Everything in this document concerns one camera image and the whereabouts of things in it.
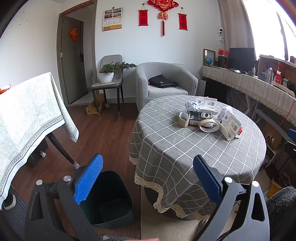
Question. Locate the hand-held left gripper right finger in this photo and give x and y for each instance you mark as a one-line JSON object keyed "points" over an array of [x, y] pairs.
{"points": [[207, 179]]}

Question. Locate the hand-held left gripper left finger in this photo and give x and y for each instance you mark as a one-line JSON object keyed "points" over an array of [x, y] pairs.
{"points": [[89, 179]]}

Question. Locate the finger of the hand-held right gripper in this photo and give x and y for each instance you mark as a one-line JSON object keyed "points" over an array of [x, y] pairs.
{"points": [[291, 149], [292, 133]]}

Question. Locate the dark green trash bin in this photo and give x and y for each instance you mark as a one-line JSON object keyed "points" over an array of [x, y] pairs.
{"points": [[111, 208]]}

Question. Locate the black silver snack bag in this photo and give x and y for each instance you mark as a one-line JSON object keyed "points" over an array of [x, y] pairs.
{"points": [[195, 120]]}

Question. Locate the small cardboard box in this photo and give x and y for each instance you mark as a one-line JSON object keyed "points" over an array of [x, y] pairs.
{"points": [[274, 136]]}

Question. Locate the grey checked tablecloth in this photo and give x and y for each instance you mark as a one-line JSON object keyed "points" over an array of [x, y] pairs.
{"points": [[185, 153]]}

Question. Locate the dark wooden table leg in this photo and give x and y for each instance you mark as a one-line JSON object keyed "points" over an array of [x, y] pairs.
{"points": [[61, 150]]}

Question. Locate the thin white tape roll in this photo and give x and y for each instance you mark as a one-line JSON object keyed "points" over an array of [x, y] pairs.
{"points": [[203, 122]]}

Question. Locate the beige fringed desk cloth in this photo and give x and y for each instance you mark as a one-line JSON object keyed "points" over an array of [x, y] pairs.
{"points": [[254, 89]]}

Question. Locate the grey fuzzy clothing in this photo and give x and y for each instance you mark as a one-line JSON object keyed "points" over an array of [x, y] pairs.
{"points": [[282, 208]]}

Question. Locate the white folded card stand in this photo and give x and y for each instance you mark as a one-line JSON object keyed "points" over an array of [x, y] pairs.
{"points": [[231, 124]]}

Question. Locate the thick beige tape roll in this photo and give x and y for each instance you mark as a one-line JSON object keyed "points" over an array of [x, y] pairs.
{"points": [[182, 121]]}

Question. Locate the beige rug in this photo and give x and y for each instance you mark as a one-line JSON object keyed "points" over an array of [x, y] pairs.
{"points": [[161, 228]]}

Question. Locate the crumpled silver foil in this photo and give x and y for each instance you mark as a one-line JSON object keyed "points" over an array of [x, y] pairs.
{"points": [[222, 114], [193, 106]]}

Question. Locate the large open cardboard box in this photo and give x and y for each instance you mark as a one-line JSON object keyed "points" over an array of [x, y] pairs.
{"points": [[282, 64]]}

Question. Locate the flat cardboard box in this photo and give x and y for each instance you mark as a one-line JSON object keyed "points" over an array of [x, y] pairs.
{"points": [[92, 109]]}

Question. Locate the white printed card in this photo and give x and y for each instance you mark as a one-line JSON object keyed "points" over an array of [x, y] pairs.
{"points": [[207, 102]]}

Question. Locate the white round device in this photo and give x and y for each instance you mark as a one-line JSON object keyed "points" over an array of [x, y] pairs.
{"points": [[9, 202]]}

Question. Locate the black monitor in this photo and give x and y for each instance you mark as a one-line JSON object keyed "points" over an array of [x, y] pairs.
{"points": [[241, 58]]}

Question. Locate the pale green patterned tablecloth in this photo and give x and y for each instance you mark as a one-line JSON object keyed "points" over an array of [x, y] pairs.
{"points": [[27, 111]]}

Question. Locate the potted green plant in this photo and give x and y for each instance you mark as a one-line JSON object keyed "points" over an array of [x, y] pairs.
{"points": [[106, 77]]}

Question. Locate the small red flags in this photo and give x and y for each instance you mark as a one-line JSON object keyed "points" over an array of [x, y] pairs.
{"points": [[223, 52]]}

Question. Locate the small blue globe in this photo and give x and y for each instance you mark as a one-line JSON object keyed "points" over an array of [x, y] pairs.
{"points": [[208, 61]]}

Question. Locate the grey door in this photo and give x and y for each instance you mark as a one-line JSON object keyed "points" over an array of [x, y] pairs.
{"points": [[71, 69]]}

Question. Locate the grey armchair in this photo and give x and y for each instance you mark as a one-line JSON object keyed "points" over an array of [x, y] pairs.
{"points": [[166, 71]]}

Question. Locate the white sheer curtain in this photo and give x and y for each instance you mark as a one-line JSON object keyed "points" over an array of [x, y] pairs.
{"points": [[235, 27]]}

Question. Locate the grey chair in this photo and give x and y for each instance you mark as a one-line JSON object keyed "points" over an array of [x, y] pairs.
{"points": [[115, 60]]}

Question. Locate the red door decoration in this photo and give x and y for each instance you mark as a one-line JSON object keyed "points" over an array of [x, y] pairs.
{"points": [[73, 34]]}

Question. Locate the picture frame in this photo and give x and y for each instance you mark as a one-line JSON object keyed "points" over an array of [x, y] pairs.
{"points": [[205, 52]]}

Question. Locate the white security camera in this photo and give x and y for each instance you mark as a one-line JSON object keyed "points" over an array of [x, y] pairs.
{"points": [[220, 32]]}

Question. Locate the red wall scroll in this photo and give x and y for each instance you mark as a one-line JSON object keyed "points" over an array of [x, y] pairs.
{"points": [[183, 21], [143, 17]]}

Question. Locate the wall calendar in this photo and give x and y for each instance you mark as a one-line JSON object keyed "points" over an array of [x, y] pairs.
{"points": [[112, 19]]}

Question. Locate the red knot wall decoration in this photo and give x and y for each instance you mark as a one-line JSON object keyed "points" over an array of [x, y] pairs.
{"points": [[163, 5]]}

